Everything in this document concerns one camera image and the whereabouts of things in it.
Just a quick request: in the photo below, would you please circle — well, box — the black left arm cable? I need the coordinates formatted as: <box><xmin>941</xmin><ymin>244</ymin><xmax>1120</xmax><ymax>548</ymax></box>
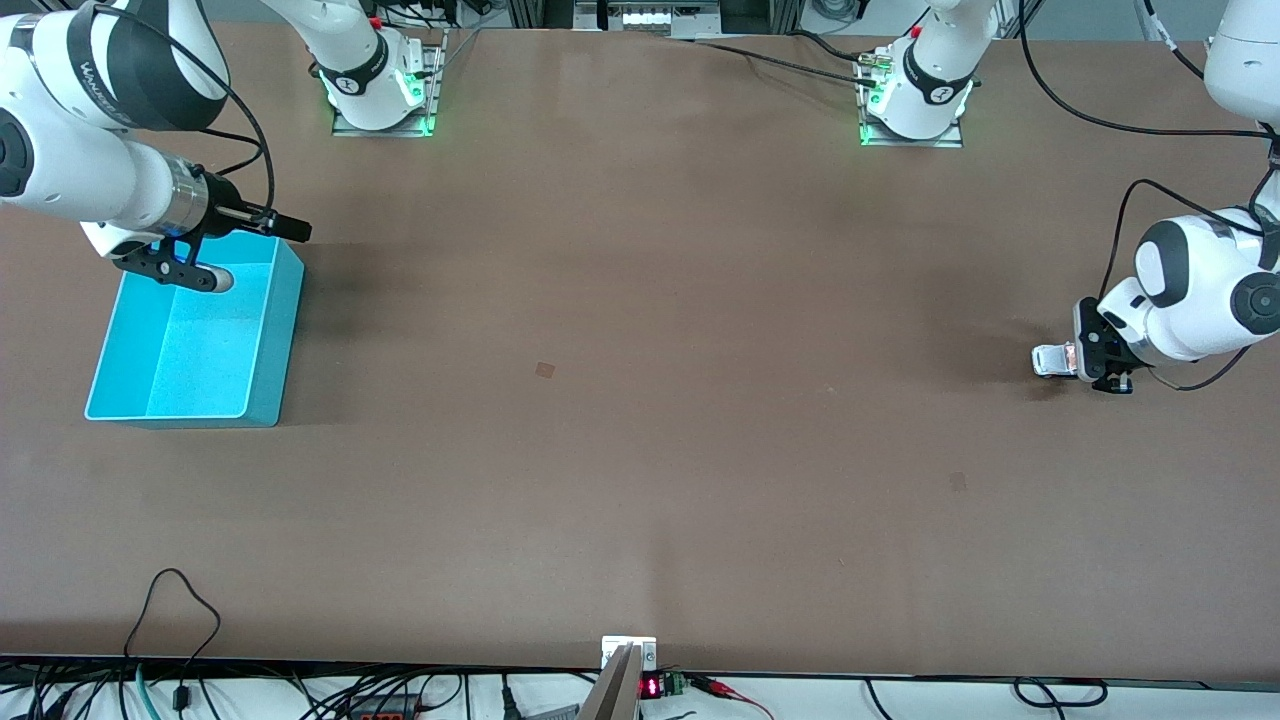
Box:
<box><xmin>1018</xmin><ymin>0</ymin><xmax>1280</xmax><ymax>393</ymax></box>

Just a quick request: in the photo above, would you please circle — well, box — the turquoise plastic bin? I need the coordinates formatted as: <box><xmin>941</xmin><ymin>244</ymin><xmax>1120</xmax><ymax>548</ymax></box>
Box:
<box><xmin>84</xmin><ymin>229</ymin><xmax>305</xmax><ymax>430</ymax></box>

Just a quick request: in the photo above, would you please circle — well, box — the short black table cable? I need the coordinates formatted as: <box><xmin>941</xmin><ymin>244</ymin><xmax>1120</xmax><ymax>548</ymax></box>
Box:
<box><xmin>790</xmin><ymin>30</ymin><xmax>881</xmax><ymax>63</ymax></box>

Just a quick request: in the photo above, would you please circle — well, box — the black coiled cable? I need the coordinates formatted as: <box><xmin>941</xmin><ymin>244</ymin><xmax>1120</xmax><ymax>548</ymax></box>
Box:
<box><xmin>1012</xmin><ymin>677</ymin><xmax>1109</xmax><ymax>709</ymax></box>

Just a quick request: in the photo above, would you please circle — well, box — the red clip lead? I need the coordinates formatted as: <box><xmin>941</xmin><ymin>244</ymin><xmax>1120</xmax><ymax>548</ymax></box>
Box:
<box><xmin>688</xmin><ymin>675</ymin><xmax>776</xmax><ymax>720</ymax></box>

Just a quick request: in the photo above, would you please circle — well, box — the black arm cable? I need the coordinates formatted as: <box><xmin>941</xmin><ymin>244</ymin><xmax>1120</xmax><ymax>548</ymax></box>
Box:
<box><xmin>90</xmin><ymin>5</ymin><xmax>277</xmax><ymax>217</ymax></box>
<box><xmin>1018</xmin><ymin>0</ymin><xmax>1280</xmax><ymax>393</ymax></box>

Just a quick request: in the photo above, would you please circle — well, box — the long black table cable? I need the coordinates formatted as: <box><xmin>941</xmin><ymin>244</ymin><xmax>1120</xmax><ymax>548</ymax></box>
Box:
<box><xmin>690</xmin><ymin>38</ymin><xmax>886</xmax><ymax>89</ymax></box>

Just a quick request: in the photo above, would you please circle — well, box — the grey camera mount arm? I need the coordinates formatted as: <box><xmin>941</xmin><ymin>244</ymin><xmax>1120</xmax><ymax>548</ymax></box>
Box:
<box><xmin>575</xmin><ymin>643</ymin><xmax>643</xmax><ymax>720</ymax></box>

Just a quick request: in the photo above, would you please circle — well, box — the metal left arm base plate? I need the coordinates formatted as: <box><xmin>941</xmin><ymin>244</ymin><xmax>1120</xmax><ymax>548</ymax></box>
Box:
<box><xmin>856</xmin><ymin>48</ymin><xmax>965</xmax><ymax>149</ymax></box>

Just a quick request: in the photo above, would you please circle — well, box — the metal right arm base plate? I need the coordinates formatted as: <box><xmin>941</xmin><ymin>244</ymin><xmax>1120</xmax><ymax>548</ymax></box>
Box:
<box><xmin>332</xmin><ymin>28</ymin><xmax>447</xmax><ymax>138</ymax></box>

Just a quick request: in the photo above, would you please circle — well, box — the thin black looped cable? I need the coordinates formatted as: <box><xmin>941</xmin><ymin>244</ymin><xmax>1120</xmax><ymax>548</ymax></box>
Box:
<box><xmin>122</xmin><ymin>568</ymin><xmax>223</xmax><ymax>713</ymax></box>

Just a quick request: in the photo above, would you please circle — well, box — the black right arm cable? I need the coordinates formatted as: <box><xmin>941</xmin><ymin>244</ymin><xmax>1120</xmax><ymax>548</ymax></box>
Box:
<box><xmin>90</xmin><ymin>5</ymin><xmax>277</xmax><ymax>217</ymax></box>

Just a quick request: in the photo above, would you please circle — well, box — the silver device with lights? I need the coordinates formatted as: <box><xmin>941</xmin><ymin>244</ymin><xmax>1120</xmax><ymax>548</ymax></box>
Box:
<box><xmin>575</xmin><ymin>0</ymin><xmax>723</xmax><ymax>39</ymax></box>

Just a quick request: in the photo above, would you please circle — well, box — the white mount plate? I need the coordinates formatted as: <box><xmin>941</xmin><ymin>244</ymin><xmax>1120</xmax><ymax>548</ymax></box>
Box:
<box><xmin>601</xmin><ymin>635</ymin><xmax>658</xmax><ymax>671</ymax></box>

